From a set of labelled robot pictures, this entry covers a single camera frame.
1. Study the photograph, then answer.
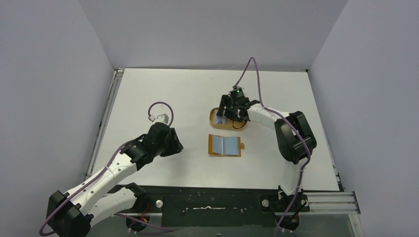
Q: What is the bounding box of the orange plastic tray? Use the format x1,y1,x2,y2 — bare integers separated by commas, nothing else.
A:
209,108,247,130

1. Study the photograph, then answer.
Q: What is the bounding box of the credit card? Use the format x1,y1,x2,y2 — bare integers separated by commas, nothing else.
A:
214,115,227,125

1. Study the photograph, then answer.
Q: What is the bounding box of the orange leather card holder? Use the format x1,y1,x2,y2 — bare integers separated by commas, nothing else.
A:
208,134,245,157

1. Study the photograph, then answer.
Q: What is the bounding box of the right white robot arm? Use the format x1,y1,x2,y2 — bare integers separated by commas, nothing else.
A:
216,87,317,211

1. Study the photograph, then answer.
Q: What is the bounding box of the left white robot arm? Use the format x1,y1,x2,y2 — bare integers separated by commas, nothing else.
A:
39,122,183,237

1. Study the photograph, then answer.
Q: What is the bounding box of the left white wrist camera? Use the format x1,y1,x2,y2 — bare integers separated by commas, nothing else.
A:
152,114,169,125

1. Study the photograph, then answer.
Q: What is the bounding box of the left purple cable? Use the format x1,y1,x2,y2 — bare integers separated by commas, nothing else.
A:
39,102,175,237

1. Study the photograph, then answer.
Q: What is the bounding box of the purple cable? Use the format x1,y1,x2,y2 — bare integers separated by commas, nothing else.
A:
39,102,175,237
233,57,312,237

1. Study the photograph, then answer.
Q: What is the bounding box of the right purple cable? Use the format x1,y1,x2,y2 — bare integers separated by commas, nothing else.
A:
233,57,312,237

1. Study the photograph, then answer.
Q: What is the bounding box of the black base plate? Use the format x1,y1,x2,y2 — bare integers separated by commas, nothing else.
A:
126,186,310,227

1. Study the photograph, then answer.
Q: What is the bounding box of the aluminium frame rail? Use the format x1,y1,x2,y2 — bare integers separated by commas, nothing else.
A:
67,192,361,217

